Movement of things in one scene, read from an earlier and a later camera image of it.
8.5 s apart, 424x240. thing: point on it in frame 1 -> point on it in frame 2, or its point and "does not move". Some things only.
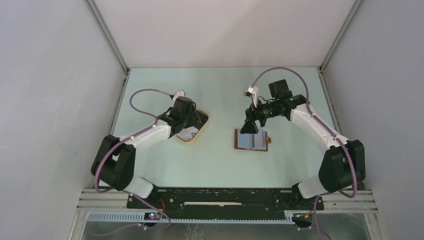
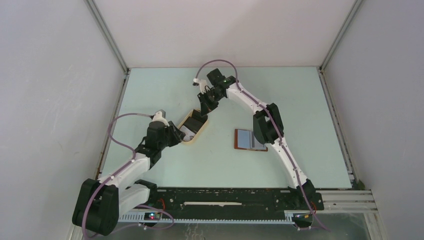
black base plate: [221, 200] does not move
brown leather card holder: [258, 141] does not move
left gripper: [194, 118] -> [177, 135]
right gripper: [253, 114] -> [205, 106]
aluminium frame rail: [359, 200] does not move
